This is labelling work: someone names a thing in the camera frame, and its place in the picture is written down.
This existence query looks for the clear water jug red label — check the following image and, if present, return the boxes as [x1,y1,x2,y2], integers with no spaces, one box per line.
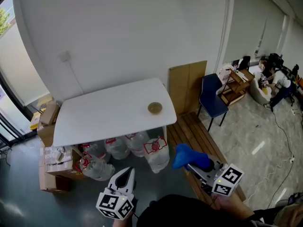
[124,131,150,157]
[143,136,170,174]
[79,140,112,163]
[75,151,116,182]
[104,136,130,160]

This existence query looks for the white wall pipe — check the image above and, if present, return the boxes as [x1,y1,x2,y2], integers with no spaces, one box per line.
[214,0,232,75]

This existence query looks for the wooden shelf cart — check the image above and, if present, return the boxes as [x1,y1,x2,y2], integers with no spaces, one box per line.
[219,68,256,105]

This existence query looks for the yellow packet stack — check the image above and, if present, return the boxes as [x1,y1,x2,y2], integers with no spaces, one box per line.
[30,112,40,130]

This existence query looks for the white wall cable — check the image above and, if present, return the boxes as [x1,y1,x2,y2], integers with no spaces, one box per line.
[67,60,84,95]

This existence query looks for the white floor cable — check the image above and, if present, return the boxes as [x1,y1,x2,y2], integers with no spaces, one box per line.
[245,155,295,201]

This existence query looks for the tall brown cardboard box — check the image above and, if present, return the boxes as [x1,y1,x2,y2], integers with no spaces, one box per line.
[36,123,57,148]

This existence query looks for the person's black top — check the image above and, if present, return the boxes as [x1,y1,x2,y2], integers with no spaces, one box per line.
[111,194,266,227]

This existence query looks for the person's right forearm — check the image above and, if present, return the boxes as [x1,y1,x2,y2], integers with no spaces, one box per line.
[212,192,256,222]

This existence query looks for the grey roller blind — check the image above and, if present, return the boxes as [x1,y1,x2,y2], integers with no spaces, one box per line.
[222,0,286,63]

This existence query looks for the flat cardboard sheet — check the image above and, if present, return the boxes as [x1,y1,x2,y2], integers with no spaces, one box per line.
[168,60,208,116]

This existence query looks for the pale pink bag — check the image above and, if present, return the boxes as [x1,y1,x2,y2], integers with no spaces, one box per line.
[218,67,232,80]

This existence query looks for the blue cloth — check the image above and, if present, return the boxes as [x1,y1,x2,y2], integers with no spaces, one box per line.
[172,143,215,171]

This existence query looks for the wooden slatted bench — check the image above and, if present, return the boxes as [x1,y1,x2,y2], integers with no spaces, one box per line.
[166,111,247,208]

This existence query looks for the black floor cable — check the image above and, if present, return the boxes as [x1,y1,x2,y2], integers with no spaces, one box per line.
[266,107,299,210]

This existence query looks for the beige bag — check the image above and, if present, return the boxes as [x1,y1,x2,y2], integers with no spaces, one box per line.
[274,201,303,227]

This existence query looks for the low brown cardboard box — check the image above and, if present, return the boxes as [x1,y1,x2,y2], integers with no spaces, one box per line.
[39,166,72,194]

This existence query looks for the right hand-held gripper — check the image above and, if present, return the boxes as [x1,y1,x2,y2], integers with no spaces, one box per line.
[186,158,245,196]

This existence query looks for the black office chair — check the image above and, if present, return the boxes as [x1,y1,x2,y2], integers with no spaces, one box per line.
[236,55,251,71]

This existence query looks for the dark blue chair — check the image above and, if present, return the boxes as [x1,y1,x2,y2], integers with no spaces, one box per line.
[197,73,230,132]

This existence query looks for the open cardboard box white contents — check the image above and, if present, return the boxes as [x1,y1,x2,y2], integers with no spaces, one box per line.
[39,146,84,180]

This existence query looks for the small closed cardboard box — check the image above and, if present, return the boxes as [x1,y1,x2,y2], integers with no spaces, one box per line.
[38,102,61,125]

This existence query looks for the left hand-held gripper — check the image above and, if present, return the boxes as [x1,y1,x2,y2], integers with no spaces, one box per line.
[96,166,138,221]

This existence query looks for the white beanbag seat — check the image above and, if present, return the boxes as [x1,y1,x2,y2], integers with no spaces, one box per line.
[248,71,273,105]

